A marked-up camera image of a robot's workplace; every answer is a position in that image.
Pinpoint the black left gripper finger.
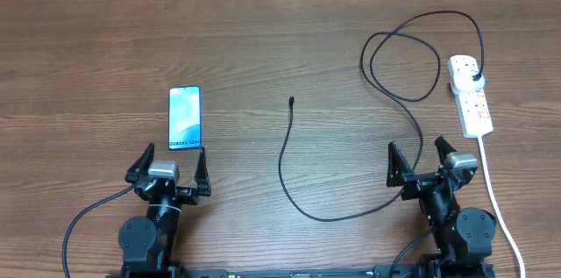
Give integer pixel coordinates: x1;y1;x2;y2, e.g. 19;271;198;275
124;143;155;183
194;147;211;196

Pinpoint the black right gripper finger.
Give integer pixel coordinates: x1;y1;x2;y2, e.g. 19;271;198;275
434;136;456;165
387;142;415;187

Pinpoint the blue Galaxy smartphone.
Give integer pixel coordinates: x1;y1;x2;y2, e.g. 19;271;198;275
168;86;202;151

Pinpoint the black charging cable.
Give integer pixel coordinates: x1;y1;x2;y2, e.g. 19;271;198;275
278;10;486;223

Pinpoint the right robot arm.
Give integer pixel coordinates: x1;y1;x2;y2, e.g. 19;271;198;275
375;136;497;277

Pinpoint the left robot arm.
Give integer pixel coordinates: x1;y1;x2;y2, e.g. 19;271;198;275
118;143;211;277

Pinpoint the white charger plug adapter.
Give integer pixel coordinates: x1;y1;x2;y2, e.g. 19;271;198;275
451;70;486;95

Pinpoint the white power strip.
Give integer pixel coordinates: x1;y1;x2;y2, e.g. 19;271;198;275
447;55;494;139

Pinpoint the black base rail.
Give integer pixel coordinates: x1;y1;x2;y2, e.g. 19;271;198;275
105;265;496;278

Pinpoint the white power strip cord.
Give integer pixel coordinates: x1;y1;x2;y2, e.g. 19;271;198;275
476;135;527;278

